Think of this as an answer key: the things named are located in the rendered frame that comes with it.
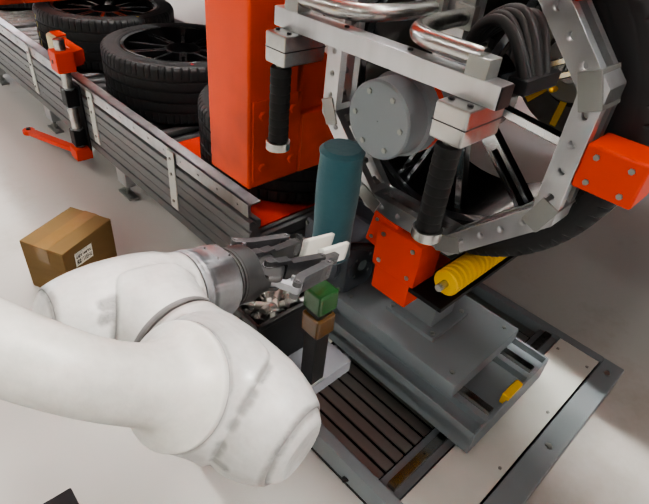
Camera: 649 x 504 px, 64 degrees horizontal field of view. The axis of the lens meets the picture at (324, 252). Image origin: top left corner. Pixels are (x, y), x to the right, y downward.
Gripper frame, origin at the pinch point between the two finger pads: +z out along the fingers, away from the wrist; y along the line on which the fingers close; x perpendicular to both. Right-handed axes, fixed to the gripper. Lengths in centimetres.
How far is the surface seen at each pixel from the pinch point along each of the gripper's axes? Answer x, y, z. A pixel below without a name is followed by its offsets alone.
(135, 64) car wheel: 6, 142, 58
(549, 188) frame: -16.5, -20.5, 25.2
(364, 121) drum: -17.4, 7.7, 12.3
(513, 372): 38, -23, 68
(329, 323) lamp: 11.0, -4.5, 0.4
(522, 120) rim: -23.7, -9.3, 35.1
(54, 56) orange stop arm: 11, 165, 39
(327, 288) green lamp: 4.8, -3.2, -1.1
